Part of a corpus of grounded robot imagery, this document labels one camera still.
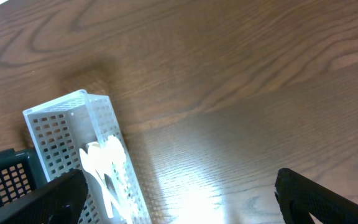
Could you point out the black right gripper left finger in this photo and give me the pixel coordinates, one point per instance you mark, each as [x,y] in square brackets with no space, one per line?
[59,201]

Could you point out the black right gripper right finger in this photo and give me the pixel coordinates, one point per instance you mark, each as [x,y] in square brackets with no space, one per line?
[300,200]

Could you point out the white plastic spoon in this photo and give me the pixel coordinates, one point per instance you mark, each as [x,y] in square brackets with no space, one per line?
[108,199]
[99,157]
[117,172]

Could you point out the dark green plastic basket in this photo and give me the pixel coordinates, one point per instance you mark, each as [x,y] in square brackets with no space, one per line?
[20,173]

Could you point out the clear plastic basket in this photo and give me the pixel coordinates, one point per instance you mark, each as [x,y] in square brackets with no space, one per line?
[80,131]

